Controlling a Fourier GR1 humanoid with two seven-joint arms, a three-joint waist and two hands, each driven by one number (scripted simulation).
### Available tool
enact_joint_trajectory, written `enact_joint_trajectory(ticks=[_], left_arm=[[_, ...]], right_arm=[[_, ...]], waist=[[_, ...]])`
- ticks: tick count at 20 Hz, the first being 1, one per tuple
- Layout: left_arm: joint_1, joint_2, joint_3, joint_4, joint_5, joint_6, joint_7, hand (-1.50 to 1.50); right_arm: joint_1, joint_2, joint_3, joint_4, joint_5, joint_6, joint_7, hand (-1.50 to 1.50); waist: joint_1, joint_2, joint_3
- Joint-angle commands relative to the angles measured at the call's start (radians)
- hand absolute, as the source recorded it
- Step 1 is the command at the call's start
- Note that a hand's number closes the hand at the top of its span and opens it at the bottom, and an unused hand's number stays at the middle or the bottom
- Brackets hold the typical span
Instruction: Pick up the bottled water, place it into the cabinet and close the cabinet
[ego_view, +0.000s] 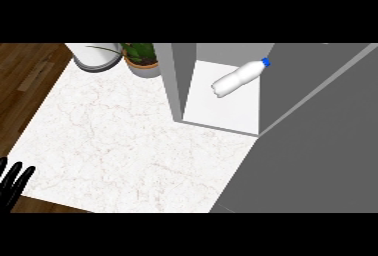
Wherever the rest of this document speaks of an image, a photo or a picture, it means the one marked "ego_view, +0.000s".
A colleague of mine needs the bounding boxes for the potted green plant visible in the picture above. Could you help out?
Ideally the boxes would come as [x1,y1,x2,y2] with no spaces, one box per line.
[86,43,164,79]

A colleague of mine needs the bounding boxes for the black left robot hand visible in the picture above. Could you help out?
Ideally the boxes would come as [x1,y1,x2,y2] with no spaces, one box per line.
[0,157,37,214]

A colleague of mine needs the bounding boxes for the dark grey cabinet door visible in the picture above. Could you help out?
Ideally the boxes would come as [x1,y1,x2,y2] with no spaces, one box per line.
[208,43,378,214]

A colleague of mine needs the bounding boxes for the white bottle with blue cap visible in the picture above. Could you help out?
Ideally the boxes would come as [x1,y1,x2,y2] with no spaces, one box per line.
[210,57,273,99]

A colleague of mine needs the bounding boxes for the grey cabinet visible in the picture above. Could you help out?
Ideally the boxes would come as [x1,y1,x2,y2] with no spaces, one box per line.
[151,43,369,137]

